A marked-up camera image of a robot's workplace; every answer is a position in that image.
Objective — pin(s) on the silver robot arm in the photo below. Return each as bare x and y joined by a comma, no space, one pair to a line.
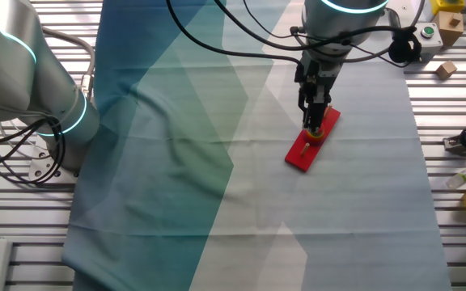
6,60

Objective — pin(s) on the small wooden cube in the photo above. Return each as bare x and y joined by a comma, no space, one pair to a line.
446,70

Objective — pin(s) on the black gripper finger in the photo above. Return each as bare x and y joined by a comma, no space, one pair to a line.
307,117
318,117

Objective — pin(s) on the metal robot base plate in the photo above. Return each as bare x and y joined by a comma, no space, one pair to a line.
39,169

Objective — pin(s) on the grey box with green button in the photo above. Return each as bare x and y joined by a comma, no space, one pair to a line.
430,43

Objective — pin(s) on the blue green patterned cloth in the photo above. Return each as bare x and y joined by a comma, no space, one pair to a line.
176,182

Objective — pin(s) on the red Hanoi board with pegs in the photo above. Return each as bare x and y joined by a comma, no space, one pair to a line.
297,155

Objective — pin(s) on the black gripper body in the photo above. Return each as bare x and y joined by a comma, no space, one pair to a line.
318,72

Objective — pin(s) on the yellow plastic object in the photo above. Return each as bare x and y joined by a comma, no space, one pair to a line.
447,5

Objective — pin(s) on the wooden box with hole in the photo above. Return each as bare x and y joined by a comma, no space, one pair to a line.
445,30

